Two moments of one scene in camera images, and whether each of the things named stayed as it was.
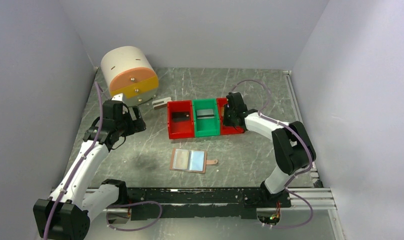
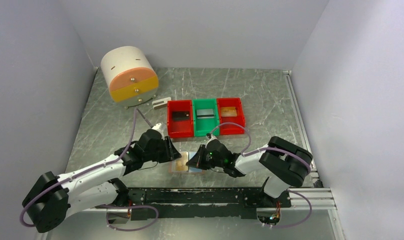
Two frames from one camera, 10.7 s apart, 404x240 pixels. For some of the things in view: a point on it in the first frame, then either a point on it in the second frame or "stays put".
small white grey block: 161,103 stays put
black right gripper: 225,122 -> 197,160
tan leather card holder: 190,160 stays put
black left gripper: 135,126 -> 170,151
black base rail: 151,203 stays put
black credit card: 180,116 stays put
